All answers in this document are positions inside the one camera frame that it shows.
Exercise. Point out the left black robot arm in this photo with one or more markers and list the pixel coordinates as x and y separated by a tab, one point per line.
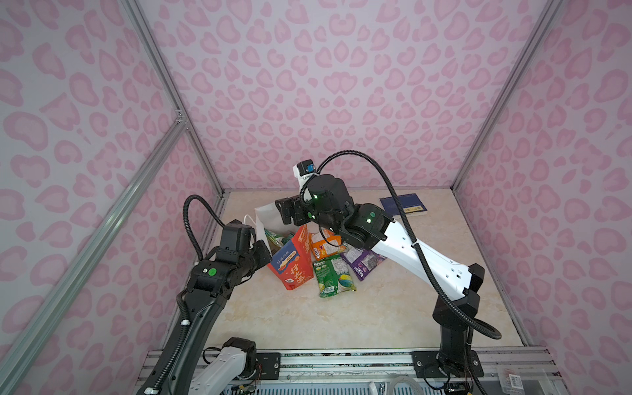
209	288

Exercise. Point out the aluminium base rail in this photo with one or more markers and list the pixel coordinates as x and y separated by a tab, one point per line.
243	369

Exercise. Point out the purple snack packet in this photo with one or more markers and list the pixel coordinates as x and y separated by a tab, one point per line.
361	262

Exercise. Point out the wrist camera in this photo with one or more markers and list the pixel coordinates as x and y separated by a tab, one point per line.
304	171
235	241

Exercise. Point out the orange snack packet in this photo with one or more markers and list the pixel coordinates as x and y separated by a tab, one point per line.
325	244

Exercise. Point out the diagonal aluminium frame bar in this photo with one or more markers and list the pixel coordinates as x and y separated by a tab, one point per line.
43	289

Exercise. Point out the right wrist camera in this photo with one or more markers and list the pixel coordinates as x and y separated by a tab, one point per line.
304	171

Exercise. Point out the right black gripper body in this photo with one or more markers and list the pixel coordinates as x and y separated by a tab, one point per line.
304	211

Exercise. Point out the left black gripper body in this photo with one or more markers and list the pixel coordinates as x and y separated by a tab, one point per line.
258	256

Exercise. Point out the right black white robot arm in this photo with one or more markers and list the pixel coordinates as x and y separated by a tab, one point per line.
369	227

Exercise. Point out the red white paper bag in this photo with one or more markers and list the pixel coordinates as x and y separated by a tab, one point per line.
292	262

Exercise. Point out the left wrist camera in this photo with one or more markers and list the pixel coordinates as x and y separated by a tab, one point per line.
235	241

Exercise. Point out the blue booklet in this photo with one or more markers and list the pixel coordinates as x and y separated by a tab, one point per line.
411	205

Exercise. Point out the large green snack packet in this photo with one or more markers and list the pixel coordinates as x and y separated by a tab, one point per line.
333	276

